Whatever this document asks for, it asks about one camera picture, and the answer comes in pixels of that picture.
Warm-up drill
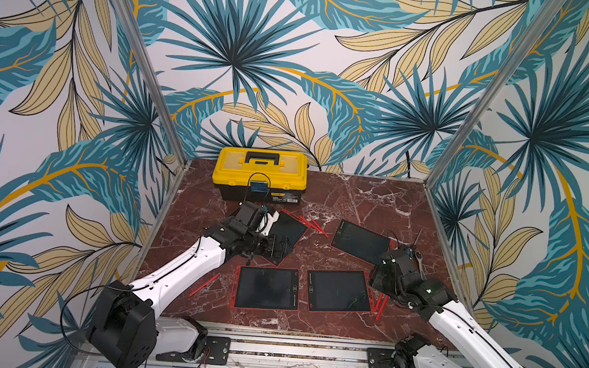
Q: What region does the writing tablet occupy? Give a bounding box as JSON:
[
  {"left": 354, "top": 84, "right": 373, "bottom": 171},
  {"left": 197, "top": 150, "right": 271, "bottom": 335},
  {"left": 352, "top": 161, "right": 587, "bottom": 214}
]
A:
[
  {"left": 307, "top": 270, "right": 373, "bottom": 313},
  {"left": 261, "top": 211, "right": 308, "bottom": 266},
  {"left": 331, "top": 220, "right": 391, "bottom": 266},
  {"left": 233, "top": 266, "right": 299, "bottom": 311}
]

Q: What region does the red stylus pair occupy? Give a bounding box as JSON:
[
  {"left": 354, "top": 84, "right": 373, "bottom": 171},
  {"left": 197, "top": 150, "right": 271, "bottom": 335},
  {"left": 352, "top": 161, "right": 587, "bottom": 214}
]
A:
[{"left": 372, "top": 293, "right": 384, "bottom": 313}]

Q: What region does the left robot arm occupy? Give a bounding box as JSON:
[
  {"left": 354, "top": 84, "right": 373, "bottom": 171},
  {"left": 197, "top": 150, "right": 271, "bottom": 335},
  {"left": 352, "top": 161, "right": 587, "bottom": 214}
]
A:
[{"left": 86, "top": 202, "right": 291, "bottom": 368}]

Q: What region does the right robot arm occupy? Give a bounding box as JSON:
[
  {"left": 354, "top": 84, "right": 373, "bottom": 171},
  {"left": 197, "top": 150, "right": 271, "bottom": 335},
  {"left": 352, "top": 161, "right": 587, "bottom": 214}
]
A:
[{"left": 367, "top": 245, "right": 524, "bottom": 368}]

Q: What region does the yellow black toolbox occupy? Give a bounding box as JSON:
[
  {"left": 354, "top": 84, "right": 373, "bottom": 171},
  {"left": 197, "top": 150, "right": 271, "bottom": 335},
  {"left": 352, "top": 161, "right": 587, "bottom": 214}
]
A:
[{"left": 212, "top": 147, "right": 308, "bottom": 205}]

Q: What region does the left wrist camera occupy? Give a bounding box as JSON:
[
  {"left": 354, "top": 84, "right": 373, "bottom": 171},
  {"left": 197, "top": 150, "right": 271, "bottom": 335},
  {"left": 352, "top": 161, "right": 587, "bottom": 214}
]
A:
[{"left": 256, "top": 210, "right": 280, "bottom": 237}]

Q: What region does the screwdriver with black handle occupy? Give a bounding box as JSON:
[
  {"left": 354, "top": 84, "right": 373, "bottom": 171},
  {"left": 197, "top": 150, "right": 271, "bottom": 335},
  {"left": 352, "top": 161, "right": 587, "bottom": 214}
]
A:
[{"left": 409, "top": 230, "right": 426, "bottom": 280}]

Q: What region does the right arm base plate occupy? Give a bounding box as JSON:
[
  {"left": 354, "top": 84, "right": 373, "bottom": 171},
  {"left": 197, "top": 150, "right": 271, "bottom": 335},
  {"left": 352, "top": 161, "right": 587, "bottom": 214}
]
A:
[{"left": 366, "top": 347, "right": 415, "bottom": 368}]

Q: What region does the aluminium frame rail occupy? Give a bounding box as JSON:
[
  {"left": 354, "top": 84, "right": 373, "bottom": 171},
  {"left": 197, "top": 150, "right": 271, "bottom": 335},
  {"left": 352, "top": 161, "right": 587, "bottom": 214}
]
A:
[{"left": 69, "top": 315, "right": 518, "bottom": 368}]

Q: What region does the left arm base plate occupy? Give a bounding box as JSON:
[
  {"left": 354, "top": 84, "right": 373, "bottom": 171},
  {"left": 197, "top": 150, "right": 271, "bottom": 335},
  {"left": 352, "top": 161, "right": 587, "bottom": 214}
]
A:
[{"left": 154, "top": 336, "right": 231, "bottom": 366}]

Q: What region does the left aluminium corner post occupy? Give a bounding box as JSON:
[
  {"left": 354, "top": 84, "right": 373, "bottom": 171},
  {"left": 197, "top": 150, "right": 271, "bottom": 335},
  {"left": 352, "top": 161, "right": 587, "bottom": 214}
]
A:
[{"left": 111, "top": 0, "right": 189, "bottom": 170}]

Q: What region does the aluminium corner post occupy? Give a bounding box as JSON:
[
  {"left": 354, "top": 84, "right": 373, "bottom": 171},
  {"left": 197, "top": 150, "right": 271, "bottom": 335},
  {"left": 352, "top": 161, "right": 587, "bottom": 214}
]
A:
[
  {"left": 423, "top": 0, "right": 569, "bottom": 197},
  {"left": 111, "top": 0, "right": 189, "bottom": 170}
]

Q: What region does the right aluminium corner post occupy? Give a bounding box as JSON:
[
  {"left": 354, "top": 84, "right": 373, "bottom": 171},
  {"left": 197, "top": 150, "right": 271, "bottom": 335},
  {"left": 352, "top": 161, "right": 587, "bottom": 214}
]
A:
[{"left": 423, "top": 0, "right": 569, "bottom": 197}]

